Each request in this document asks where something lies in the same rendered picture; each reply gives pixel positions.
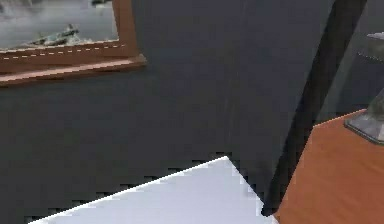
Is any orange brown table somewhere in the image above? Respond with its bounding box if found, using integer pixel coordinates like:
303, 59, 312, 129
273, 108, 384, 224

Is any grey table lamp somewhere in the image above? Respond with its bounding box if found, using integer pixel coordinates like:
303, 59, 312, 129
343, 31, 384, 146

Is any brown framed wall picture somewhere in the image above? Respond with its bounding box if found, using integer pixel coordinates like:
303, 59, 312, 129
0, 0, 148, 88

